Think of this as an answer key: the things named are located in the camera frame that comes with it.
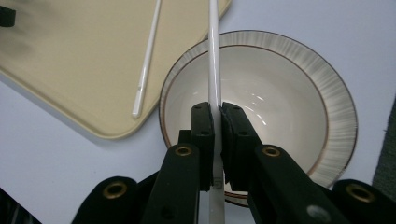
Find beige plastic tray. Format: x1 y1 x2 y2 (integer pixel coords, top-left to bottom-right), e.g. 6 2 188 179
0 0 233 140

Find striped rim deep plate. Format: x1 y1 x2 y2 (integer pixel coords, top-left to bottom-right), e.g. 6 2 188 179
158 29 360 208

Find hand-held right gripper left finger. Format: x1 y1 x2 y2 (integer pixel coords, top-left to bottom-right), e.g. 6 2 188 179
190 101 216 192

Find white chopstick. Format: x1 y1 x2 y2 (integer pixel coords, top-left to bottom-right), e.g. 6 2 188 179
207 0 226 224
131 0 163 120

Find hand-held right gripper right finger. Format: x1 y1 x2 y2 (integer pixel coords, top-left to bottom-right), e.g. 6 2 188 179
219 101 263 192

